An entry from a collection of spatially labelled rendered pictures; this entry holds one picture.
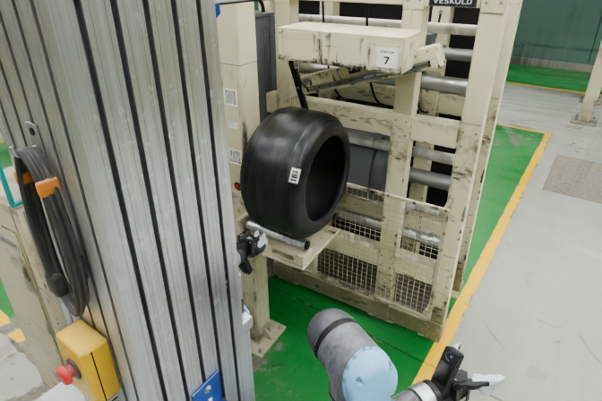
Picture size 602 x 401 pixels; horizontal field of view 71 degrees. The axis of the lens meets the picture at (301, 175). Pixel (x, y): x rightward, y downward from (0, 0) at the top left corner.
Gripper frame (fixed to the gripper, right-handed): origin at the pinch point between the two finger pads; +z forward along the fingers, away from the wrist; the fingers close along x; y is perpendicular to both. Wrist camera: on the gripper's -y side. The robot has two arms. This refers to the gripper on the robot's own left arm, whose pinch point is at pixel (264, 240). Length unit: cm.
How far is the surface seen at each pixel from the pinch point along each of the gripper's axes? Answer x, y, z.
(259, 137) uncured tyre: 10.6, 40.7, 8.9
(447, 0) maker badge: -42, 98, 70
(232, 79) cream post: 31, 61, 17
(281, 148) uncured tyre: -1.6, 38.9, 7.5
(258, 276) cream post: 27, -47, 34
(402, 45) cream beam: -34, 80, 41
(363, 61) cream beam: -18, 72, 42
